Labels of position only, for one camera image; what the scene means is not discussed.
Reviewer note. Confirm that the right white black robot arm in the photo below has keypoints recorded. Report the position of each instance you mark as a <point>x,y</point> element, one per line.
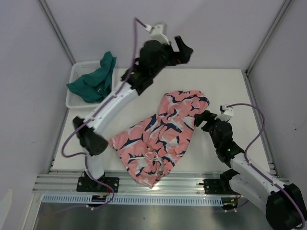
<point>282,204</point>

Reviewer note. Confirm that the aluminium frame post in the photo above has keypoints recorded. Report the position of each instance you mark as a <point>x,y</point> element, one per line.
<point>56,29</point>
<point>281,13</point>

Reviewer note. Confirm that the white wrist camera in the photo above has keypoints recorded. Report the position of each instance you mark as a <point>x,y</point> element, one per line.
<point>157,32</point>
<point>226,113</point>

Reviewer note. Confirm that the left aluminium frame post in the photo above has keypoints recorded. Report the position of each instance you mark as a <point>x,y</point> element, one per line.
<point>56,29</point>

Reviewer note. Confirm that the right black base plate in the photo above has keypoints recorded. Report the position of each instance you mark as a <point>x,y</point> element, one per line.
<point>217,187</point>

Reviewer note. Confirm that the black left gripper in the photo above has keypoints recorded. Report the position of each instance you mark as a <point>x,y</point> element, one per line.
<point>178,57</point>

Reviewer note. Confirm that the white perforated cable tray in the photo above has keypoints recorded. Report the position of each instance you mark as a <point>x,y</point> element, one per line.
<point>135,200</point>

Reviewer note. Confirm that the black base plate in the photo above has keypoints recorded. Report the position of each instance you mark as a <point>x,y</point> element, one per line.
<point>85,184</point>
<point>217,187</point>

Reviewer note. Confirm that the green shorts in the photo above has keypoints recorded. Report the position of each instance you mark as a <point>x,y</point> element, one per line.
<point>94,87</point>

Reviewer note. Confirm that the aluminium mounting rail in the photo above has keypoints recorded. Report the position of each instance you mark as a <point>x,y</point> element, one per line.
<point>174,184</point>

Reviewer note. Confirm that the right aluminium frame post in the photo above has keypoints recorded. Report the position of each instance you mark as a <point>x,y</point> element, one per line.
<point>281,13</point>

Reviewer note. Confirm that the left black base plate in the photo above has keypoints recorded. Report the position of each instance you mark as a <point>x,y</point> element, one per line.
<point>85,184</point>

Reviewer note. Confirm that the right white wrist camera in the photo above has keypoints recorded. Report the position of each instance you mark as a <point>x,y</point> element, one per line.
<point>226,113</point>

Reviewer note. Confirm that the pink shark print shorts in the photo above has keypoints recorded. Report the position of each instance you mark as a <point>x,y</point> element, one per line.
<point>150,149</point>

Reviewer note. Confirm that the white plastic basket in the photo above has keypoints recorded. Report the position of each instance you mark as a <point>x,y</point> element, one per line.
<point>73,101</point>

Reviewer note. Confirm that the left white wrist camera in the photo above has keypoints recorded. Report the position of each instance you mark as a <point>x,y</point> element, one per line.
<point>157,32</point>

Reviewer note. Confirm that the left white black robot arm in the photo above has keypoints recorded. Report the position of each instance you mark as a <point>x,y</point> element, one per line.
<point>153,57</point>

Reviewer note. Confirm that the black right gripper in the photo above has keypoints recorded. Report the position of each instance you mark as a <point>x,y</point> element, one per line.
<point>206,116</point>

